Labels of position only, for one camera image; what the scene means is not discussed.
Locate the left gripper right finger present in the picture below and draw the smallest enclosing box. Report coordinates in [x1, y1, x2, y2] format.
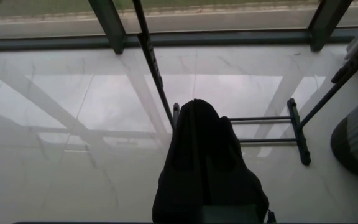
[197, 100, 270, 223]

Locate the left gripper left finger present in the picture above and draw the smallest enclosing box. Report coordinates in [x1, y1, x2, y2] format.
[152, 98, 204, 223]

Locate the black clothes rack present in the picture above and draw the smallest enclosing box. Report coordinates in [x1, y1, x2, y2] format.
[131, 0, 358, 166]

